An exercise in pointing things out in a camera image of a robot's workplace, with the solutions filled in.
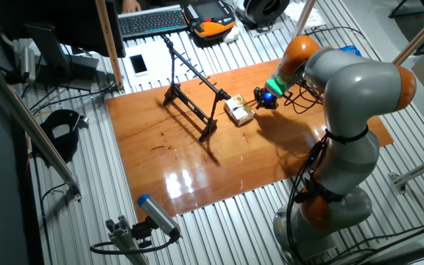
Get white paper sheets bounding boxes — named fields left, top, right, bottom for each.
left=123, top=38, right=183, bottom=91

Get white crumpled cloth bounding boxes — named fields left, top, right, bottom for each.
left=222, top=26, right=241, bottom=44

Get orange black teach pendant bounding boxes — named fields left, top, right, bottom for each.
left=182, top=0, right=237, bottom=40

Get long aluminium frame beam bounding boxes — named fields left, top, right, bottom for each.
left=0, top=51, right=82, bottom=202

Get wooden upright post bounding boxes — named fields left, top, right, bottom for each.
left=94, top=0, right=124, bottom=93

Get brown calligraphy brush clear cap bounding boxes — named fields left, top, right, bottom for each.
left=238, top=99, right=259, bottom=110

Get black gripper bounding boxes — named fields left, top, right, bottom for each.
left=253, top=86, right=280, bottom=111

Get black round spool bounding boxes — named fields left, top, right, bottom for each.
left=239, top=0, right=290, bottom=27

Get short aluminium floor beam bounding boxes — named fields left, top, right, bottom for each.
left=388, top=150, right=424, bottom=194

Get black ornate pen rack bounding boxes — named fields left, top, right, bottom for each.
left=160, top=34, right=232, bottom=143

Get black camera cable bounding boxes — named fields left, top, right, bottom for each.
left=89, top=235, right=176, bottom=255

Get person hand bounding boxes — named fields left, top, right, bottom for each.
left=121, top=0, right=142, bottom=14

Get black computer monitor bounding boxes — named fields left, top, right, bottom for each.
left=0, top=0, right=127, bottom=91

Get blue tissue pack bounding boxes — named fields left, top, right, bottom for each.
left=339, top=45, right=362, bottom=57

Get aluminium camera mount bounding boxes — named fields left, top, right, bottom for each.
left=105, top=215, right=150, bottom=265

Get grey camera blue cap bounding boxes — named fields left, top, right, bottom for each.
left=136, top=194, right=182, bottom=240

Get white smartphone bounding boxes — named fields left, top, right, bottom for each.
left=129, top=54, right=149, bottom=77

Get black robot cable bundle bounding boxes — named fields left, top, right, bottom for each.
left=283, top=73, right=333, bottom=265

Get gold white paper box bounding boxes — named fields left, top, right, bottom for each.
left=223, top=93, right=256, bottom=127

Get tan slanted frame beam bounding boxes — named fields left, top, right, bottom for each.
left=392, top=1, right=424, bottom=66

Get black computer keyboard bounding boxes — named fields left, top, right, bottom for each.
left=118, top=4, right=189, bottom=40

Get grey cylindrical camera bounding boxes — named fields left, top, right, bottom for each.
left=19, top=46, right=37, bottom=84

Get brown wooden board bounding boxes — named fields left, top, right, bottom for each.
left=105, top=58, right=395, bottom=222

